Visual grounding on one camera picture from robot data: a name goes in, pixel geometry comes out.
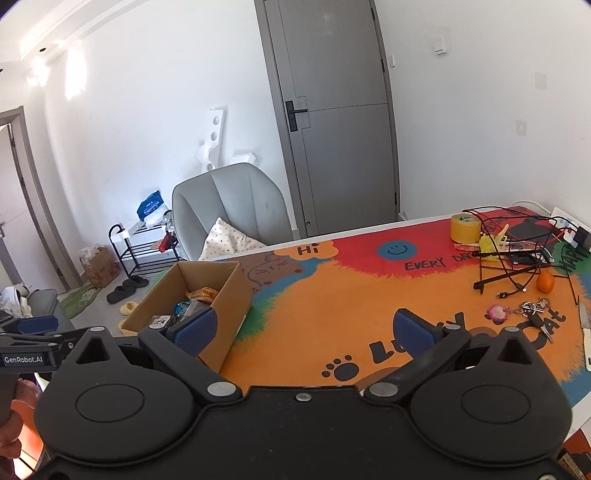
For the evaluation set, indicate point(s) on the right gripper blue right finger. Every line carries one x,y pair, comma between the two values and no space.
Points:
433,350

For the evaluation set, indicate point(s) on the cardboard box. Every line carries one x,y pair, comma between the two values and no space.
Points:
230,306

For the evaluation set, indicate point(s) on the bunch of keys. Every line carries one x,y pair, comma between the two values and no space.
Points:
533,312

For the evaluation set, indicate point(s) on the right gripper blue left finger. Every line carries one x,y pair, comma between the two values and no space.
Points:
177,348

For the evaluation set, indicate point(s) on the black door handle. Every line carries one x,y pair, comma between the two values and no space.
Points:
292,113

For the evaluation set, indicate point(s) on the grey door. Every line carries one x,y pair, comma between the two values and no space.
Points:
342,163

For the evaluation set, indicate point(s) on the white power strip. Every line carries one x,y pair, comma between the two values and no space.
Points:
575,233

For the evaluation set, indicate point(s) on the small nut snack pack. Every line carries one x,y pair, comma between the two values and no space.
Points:
204,295

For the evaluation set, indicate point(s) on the black wire stand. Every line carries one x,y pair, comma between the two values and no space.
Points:
533,245

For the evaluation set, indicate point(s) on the brown paper bag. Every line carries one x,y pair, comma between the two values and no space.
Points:
99,265

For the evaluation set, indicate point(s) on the colourful cat table mat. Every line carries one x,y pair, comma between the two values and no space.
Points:
323,309

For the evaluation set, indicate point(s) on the white handled knife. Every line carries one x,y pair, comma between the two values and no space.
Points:
586,331

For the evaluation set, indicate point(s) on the grey armchair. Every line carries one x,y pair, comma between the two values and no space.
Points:
240,195

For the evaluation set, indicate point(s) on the white rice cake pack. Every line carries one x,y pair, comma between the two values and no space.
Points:
158,322

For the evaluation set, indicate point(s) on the yellow crumpled bag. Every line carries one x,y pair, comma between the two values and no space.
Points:
490,244

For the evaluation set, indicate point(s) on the black shoe rack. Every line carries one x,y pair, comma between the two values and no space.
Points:
143,249

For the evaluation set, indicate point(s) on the pink flower keychain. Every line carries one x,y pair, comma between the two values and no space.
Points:
498,314

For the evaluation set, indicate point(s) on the yellow tape roll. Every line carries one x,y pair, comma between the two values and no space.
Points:
465,228

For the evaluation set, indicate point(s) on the green floor mat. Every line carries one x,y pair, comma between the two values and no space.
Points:
78,300

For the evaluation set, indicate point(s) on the black slippers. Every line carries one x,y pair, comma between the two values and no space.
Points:
126,289

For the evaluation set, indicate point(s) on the orange tangerine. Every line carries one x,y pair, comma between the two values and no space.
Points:
545,282

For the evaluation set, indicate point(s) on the blue snack pack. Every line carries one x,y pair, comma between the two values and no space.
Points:
187,307

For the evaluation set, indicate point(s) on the blue plastic bag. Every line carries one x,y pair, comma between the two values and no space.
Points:
149,205

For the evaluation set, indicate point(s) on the dotted white cushion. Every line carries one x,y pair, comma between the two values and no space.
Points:
224,239

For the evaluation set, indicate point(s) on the person's left hand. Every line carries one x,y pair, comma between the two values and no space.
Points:
19,432

